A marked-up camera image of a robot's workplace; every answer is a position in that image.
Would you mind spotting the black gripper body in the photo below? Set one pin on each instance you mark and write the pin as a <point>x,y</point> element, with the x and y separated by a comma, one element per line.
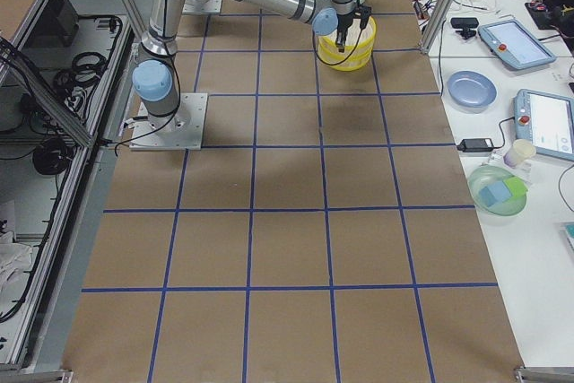
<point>343,23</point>

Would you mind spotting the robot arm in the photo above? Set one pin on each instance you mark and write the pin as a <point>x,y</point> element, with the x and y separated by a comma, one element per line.
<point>156,79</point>

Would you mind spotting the black webcam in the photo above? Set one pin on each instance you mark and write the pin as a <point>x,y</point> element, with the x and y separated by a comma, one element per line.
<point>465,27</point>

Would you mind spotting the blue plate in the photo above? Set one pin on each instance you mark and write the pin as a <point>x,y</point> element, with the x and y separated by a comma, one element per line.
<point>470,91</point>

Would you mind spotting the far teach pendant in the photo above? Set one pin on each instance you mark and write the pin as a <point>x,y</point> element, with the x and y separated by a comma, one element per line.
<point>514,45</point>

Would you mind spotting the teach pendant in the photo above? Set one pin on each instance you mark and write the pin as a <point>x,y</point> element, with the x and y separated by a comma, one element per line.
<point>546,121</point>
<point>514,45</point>

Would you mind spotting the black power adapter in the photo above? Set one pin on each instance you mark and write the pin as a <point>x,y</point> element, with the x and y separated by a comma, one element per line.
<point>476,145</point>

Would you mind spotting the white paper cup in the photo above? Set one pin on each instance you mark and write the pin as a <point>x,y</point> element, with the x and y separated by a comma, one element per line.
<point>520,151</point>

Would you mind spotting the near teach pendant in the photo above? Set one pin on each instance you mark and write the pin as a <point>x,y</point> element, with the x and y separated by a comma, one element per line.
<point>546,121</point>

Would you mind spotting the translucent green bowl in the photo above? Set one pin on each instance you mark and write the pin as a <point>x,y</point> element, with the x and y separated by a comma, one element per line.
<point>485,175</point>

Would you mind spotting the blue sponge block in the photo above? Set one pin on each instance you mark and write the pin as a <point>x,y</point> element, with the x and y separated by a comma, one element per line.
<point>494,193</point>

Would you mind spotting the green sponge block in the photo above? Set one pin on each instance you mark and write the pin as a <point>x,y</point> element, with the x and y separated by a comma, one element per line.
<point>515,186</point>

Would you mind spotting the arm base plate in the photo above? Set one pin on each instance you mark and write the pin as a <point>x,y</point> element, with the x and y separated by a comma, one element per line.
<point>184,131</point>
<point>202,7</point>

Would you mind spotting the aluminium frame rail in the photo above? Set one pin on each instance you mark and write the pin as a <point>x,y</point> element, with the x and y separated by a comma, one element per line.
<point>19,69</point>

